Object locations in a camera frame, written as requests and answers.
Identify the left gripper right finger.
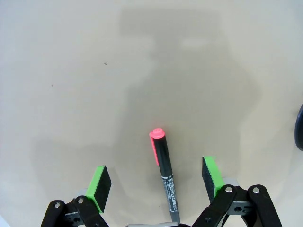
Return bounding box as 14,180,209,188
191,156,282,227

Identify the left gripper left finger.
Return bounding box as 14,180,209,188
40,165,113,227

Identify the black marker with pink cap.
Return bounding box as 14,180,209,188
149,127,181,224

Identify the black mesh pen holder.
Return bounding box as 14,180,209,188
294,103,303,152

